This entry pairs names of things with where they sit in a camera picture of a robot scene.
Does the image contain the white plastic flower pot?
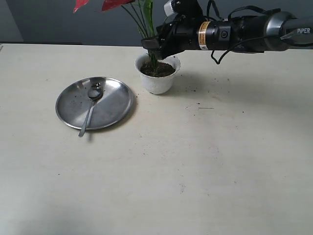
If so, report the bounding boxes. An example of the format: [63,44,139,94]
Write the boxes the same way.
[135,53,180,95]

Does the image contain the dark soil in pot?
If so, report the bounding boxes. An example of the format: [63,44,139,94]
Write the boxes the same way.
[140,61,176,77]

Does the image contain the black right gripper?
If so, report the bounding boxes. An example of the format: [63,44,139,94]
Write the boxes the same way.
[141,16,200,59]

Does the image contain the round stainless steel plate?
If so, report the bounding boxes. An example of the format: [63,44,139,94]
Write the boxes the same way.
[55,77,134,131]

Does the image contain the stainless steel spork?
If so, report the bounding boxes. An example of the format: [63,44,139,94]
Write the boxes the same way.
[78,82,103,138]

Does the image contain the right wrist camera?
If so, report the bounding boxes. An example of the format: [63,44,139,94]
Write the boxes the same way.
[164,0,203,18]

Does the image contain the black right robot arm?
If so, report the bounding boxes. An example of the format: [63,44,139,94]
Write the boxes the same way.
[141,12,313,59]

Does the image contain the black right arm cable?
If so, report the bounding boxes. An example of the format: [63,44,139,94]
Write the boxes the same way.
[206,0,282,65]

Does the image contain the red artificial anthurium flower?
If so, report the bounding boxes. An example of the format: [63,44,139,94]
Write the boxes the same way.
[73,0,159,74]

